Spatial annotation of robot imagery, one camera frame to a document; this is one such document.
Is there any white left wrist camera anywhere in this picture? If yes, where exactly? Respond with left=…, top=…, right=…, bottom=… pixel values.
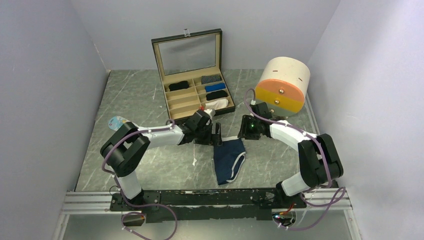
left=200, top=107, right=216, bottom=119

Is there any black beige organizer box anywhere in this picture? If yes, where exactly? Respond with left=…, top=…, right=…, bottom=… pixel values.
left=151, top=28, right=235, bottom=122

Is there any black underwear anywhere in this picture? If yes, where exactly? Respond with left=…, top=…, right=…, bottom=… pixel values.
left=168, top=80, right=190, bottom=92

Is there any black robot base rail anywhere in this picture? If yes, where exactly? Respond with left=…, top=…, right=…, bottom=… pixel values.
left=109, top=188, right=306, bottom=223

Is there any black rolled cloth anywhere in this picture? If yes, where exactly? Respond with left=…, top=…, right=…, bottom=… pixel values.
left=205, top=90, right=229, bottom=101

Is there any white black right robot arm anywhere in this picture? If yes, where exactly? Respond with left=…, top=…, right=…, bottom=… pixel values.
left=238, top=102, right=344, bottom=208

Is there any white rolled cloth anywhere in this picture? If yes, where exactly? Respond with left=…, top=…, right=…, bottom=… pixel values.
left=204, top=98, right=229, bottom=111

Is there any striped rolled cloth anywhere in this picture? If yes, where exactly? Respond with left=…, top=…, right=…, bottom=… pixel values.
left=200, top=74, right=222, bottom=85

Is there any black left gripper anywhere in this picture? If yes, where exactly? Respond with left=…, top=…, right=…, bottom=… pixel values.
left=193, top=121, right=222, bottom=146

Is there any round cream drawer cabinet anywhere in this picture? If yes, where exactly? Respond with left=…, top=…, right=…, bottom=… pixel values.
left=254, top=56, right=311, bottom=117

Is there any navy white underwear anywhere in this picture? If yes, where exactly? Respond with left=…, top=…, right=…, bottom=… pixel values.
left=213, top=136, right=246, bottom=186

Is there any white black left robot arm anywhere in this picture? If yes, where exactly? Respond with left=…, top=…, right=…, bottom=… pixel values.
left=100, top=110, right=223, bottom=210

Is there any blue rolled cloth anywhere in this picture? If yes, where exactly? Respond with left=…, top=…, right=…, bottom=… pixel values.
left=204, top=82, right=226, bottom=93

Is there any blue packaged item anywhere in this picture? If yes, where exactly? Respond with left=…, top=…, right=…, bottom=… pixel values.
left=108, top=116, right=129, bottom=131

